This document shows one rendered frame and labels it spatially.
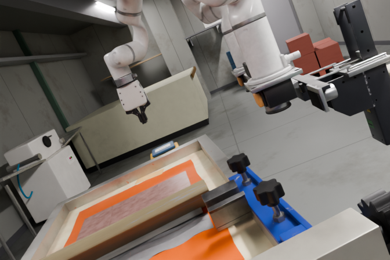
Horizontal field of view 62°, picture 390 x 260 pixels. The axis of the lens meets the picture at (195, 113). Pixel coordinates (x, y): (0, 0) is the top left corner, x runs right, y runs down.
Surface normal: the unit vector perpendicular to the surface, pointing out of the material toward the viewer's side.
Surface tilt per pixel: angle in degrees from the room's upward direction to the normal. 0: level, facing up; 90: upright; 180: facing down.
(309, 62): 90
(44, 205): 90
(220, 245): 0
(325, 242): 0
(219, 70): 90
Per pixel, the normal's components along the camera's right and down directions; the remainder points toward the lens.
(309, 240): -0.40, -0.90
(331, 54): -0.23, 0.29
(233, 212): 0.15, 0.13
